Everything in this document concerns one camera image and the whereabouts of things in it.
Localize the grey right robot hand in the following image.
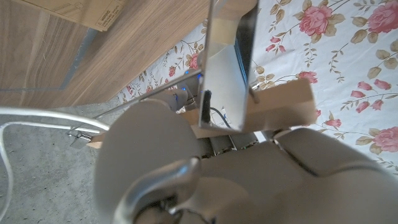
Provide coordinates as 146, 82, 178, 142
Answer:
148, 68, 203, 113

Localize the floral print backdrop cloth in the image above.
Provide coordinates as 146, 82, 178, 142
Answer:
116, 0, 398, 175

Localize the white Ethernet cable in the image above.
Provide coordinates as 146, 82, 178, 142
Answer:
0, 107, 111, 219

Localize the brown cardboard package box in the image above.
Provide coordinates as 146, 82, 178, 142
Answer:
12, 0, 128, 32

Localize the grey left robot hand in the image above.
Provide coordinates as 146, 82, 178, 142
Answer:
93, 99, 398, 224

